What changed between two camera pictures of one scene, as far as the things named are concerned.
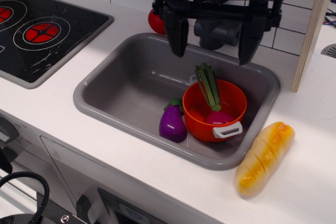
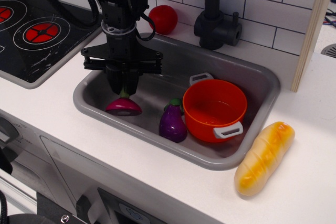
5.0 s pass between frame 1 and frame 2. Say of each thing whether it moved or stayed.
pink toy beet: moved
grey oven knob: stayed
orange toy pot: stayed
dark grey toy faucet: stayed
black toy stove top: stayed
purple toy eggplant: stayed
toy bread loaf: stayed
